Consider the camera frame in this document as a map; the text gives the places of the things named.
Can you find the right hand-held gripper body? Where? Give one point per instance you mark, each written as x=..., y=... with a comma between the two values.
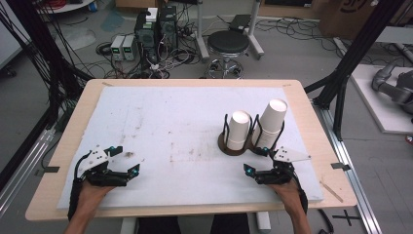
x=276, y=177

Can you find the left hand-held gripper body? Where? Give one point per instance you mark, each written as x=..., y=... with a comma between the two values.
x=97, y=177

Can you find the tall stack of paper cups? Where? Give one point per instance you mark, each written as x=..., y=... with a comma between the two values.
x=272, y=120

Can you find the short stack of paper cups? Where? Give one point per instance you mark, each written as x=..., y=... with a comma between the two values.
x=238, y=130

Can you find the person's left hand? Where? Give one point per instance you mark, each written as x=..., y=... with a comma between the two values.
x=95, y=195

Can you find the person's right hand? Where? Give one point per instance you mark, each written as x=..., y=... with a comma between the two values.
x=287, y=195

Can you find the white table leg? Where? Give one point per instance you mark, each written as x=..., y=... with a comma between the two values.
x=263, y=222

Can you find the black tape piece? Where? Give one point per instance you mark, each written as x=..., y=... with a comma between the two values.
x=341, y=166
x=48, y=170

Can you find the thin wooden stick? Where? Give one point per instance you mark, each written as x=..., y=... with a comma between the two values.
x=331, y=191

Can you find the wooden table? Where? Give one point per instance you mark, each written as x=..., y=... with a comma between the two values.
x=321, y=130

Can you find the person's legs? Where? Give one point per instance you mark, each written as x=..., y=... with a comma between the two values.
x=227, y=227

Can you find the black tape cross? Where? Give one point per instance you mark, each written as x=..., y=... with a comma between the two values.
x=346, y=217

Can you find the grey power supply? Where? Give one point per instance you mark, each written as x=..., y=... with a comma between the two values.
x=130, y=48
x=117, y=48

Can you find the black computer tower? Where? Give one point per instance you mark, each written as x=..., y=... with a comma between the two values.
x=146, y=39
x=168, y=29

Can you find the black round stool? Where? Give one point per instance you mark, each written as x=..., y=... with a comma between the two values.
x=228, y=41

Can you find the white platform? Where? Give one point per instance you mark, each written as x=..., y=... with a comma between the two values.
x=373, y=104

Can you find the white metal stand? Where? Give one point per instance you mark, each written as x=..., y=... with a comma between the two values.
x=201, y=42

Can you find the cardboard box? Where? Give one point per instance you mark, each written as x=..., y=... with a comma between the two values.
x=344, y=19

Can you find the aluminium rail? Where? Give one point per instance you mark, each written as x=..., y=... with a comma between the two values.
x=22, y=172
x=354, y=182

